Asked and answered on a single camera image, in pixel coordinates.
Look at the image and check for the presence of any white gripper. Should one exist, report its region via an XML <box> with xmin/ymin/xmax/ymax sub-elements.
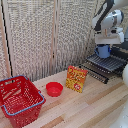
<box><xmin>94</xmin><ymin>30</ymin><xmax>125</xmax><ymax>46</ymax></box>

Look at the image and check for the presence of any red shopping basket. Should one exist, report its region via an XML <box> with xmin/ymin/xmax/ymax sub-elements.
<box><xmin>0</xmin><ymin>75</ymin><xmax>46</xmax><ymax>128</ymax></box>

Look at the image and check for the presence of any red plastic bowl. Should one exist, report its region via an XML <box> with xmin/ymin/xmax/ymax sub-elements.
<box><xmin>45</xmin><ymin>81</ymin><xmax>64</xmax><ymax>98</ymax></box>

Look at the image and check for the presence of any black oven door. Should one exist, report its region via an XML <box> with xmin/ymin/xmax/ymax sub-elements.
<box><xmin>79</xmin><ymin>63</ymin><xmax>111</xmax><ymax>85</ymax></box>

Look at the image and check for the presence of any blue plastic mug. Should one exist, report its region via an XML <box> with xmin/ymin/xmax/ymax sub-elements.
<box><xmin>94</xmin><ymin>44</ymin><xmax>112</xmax><ymax>60</ymax></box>

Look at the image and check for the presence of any macaroni and cheese box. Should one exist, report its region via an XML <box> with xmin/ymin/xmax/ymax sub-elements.
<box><xmin>65</xmin><ymin>65</ymin><xmax>89</xmax><ymax>94</ymax></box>

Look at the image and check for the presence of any black wire oven tray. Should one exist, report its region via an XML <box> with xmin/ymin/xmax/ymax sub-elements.
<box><xmin>85</xmin><ymin>53</ymin><xmax>128</xmax><ymax>74</ymax></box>

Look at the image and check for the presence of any woven wood-framed folding screen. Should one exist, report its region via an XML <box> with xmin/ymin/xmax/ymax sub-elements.
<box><xmin>0</xmin><ymin>0</ymin><xmax>128</xmax><ymax>82</ymax></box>

